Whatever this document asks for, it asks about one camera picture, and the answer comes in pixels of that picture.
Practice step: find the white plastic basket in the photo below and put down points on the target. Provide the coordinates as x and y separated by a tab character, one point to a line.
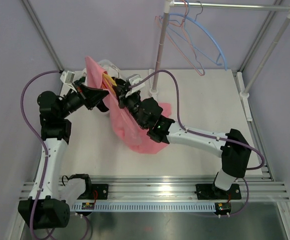
110	68

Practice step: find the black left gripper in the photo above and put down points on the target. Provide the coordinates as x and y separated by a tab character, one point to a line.
90	96

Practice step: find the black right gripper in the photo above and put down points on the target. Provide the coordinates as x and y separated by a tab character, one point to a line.
122	91

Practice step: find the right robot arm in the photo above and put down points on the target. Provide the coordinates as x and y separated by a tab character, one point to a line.
232	148

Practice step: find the metal clothes rack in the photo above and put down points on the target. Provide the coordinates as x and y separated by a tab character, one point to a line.
244	89

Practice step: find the aluminium right frame post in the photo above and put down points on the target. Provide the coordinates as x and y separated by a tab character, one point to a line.
262	32

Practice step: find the aluminium corner frame post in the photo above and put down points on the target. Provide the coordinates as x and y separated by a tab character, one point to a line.
29	9

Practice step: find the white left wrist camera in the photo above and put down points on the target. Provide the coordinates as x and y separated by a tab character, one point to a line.
67	78

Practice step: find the pink t shirt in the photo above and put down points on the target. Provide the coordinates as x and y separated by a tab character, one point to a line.
124	126

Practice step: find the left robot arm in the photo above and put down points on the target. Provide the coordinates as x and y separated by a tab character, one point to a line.
47	207

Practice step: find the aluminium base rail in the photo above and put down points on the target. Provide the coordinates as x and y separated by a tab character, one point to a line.
182	187

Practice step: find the yellow hanger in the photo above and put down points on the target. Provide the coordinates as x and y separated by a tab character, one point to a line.
108	83

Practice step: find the white slotted cable duct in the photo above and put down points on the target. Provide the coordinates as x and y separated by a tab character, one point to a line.
144	207

